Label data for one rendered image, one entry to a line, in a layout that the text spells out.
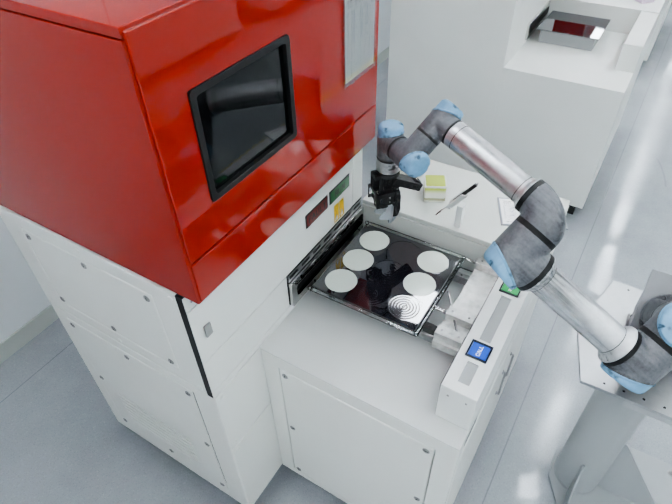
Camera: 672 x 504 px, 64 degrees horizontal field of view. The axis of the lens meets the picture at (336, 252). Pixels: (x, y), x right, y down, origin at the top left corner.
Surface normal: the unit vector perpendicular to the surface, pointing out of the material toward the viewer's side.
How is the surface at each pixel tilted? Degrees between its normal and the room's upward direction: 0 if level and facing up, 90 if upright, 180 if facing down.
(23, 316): 90
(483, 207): 0
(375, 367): 0
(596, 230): 0
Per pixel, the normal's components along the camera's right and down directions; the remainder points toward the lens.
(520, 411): -0.02, -0.73
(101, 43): -0.52, 0.58
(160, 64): 0.85, 0.34
